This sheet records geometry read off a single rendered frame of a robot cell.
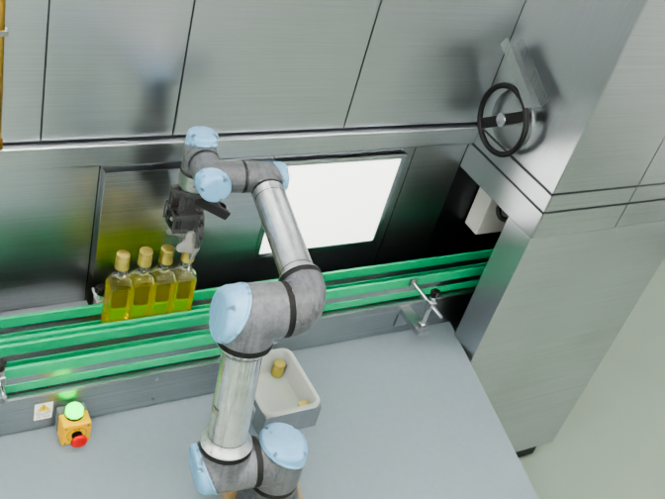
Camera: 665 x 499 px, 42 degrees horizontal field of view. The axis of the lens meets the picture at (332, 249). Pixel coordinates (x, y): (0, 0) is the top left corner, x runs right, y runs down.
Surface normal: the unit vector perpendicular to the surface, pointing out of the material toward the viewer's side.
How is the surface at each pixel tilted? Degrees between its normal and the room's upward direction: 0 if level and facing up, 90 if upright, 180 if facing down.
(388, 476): 0
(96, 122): 90
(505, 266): 90
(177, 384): 90
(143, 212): 90
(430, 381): 0
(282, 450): 7
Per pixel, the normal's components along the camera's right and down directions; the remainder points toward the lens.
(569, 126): -0.86, 0.11
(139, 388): 0.45, 0.62
